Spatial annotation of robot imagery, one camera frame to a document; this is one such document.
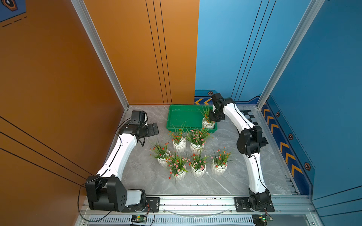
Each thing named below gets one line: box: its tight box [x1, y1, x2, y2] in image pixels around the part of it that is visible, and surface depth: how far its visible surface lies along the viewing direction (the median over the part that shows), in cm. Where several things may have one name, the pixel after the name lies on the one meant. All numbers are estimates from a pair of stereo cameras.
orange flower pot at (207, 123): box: [202, 105, 216, 130], surface depth 98 cm
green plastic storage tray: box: [166, 104, 218, 134], surface depth 114 cm
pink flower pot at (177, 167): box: [165, 150, 191, 182], surface depth 76 cm
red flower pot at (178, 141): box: [167, 121, 187, 154], surface depth 91 cm
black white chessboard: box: [239, 110, 259, 127], surface depth 111 cm
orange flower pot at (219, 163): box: [210, 146, 234, 176], surface depth 80 cm
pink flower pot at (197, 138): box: [185, 127, 211, 155], surface depth 88 cm
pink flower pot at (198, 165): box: [188, 153, 211, 178], surface depth 77 cm
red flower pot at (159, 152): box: [149, 138, 170, 168], surface depth 84 cm
